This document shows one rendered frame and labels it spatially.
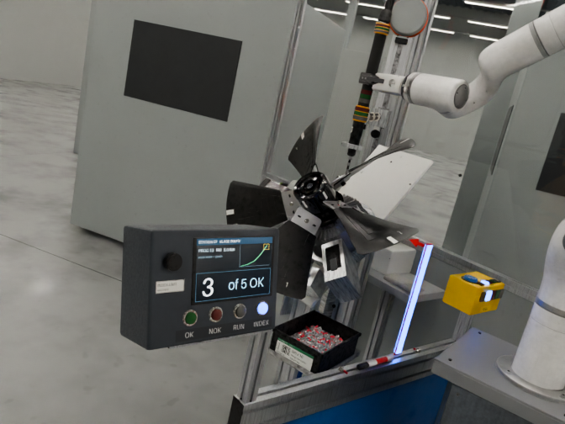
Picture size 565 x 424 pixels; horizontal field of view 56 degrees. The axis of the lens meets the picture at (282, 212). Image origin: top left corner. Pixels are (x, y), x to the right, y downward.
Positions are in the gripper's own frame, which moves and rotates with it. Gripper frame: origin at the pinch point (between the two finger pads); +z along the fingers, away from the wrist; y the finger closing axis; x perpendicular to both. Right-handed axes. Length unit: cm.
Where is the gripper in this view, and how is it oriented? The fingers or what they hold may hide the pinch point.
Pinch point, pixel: (370, 79)
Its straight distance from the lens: 163.0
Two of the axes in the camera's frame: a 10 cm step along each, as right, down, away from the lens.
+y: 7.6, 0.1, 6.5
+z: -6.1, -3.2, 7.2
